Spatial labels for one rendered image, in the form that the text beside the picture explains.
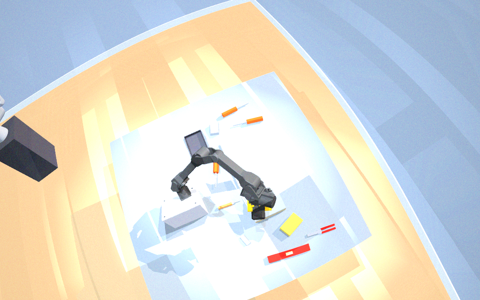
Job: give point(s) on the red flat bar with white rectangle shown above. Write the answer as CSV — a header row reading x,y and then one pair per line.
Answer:
x,y
288,253

